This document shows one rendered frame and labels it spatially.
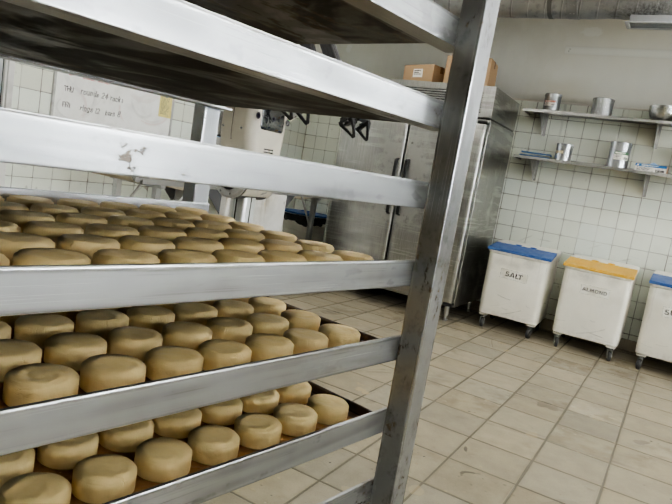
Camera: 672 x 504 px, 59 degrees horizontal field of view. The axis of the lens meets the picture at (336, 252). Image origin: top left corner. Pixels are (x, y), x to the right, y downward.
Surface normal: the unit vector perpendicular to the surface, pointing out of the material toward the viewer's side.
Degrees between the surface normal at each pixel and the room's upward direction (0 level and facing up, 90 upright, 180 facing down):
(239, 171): 90
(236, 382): 90
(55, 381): 0
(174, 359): 0
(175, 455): 0
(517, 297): 92
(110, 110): 90
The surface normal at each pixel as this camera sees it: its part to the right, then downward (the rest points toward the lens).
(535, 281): -0.43, 0.08
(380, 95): 0.75, 0.21
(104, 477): 0.16, -0.98
